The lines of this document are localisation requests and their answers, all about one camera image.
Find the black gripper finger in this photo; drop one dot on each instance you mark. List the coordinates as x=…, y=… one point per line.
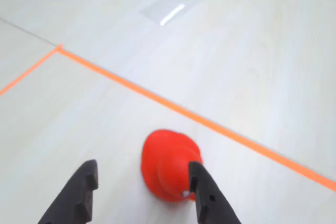
x=210, y=197
x=76, y=195

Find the red rubber duck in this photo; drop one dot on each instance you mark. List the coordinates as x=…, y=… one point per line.
x=168, y=161

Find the orange tape strip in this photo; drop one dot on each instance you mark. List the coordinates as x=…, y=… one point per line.
x=183, y=113
x=26, y=73

